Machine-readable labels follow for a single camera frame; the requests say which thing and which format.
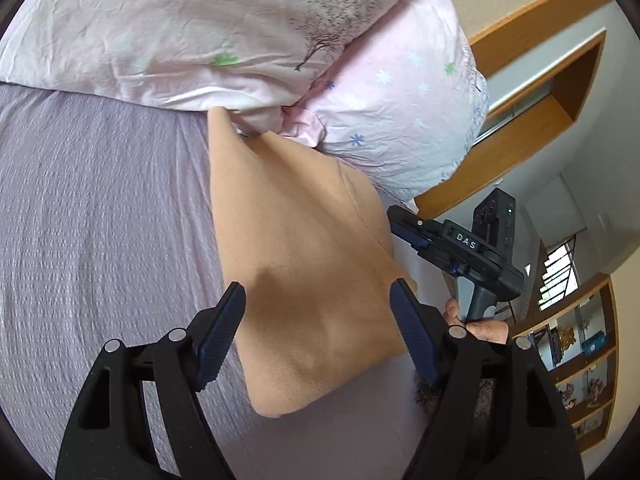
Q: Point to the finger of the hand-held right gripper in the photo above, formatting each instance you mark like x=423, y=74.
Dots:
x=411, y=237
x=412, y=219

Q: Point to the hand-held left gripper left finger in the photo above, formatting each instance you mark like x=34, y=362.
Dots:
x=220, y=327

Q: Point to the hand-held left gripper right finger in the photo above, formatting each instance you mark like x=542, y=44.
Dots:
x=412, y=330

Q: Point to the orange small garment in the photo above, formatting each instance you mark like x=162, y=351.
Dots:
x=300, y=260

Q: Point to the person's right hand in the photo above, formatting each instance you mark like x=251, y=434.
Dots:
x=484, y=331

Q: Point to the window with grille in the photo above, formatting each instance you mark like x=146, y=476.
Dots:
x=560, y=275

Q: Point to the dark fuzzy mat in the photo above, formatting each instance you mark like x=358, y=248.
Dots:
x=480, y=397

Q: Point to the pink star-print pillow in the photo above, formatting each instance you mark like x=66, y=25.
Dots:
x=400, y=105

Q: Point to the yellow figurine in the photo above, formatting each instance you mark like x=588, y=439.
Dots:
x=566, y=336

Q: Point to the blue box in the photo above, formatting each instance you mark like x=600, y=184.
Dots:
x=596, y=347

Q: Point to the lilac textured bed sheet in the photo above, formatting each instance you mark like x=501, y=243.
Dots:
x=100, y=235

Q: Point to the wooden display shelf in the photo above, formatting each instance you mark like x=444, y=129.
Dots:
x=585, y=375

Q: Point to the pale pink tree-print pillow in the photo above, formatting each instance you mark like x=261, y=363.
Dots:
x=190, y=30

